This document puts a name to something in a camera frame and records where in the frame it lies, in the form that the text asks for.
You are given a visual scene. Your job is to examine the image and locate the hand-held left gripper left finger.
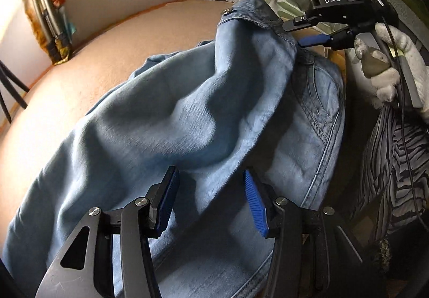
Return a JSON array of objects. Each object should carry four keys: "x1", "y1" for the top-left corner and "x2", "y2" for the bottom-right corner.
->
[{"x1": 35, "y1": 166, "x2": 181, "y2": 298}]

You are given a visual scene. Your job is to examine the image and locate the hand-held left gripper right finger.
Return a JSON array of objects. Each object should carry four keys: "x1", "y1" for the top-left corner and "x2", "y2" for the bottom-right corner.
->
[{"x1": 243, "y1": 169, "x2": 369, "y2": 298}]

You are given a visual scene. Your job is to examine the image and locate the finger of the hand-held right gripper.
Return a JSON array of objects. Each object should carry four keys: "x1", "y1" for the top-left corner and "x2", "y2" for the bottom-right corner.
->
[
  {"x1": 282, "y1": 13, "x2": 324, "y2": 32},
  {"x1": 297, "y1": 29, "x2": 356, "y2": 51}
]

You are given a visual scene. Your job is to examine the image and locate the light blue denim pants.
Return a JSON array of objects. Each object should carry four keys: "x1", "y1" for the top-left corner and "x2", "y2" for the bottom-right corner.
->
[{"x1": 2, "y1": 0, "x2": 346, "y2": 298}]

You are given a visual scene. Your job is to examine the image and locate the person's right hand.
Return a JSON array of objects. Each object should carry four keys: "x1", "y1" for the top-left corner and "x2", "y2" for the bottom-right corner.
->
[{"x1": 349, "y1": 23, "x2": 427, "y2": 108}]

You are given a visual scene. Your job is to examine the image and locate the person's zebra striped clothing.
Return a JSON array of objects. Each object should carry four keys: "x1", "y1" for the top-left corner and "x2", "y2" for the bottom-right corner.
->
[{"x1": 355, "y1": 105, "x2": 429, "y2": 245}]

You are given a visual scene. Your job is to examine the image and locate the small black tripod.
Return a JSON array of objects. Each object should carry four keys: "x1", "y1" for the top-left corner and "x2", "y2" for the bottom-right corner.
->
[{"x1": 0, "y1": 60, "x2": 29, "y2": 122}]

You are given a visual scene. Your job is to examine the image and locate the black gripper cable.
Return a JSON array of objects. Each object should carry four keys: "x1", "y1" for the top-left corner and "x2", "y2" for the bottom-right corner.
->
[{"x1": 352, "y1": 0, "x2": 426, "y2": 221}]

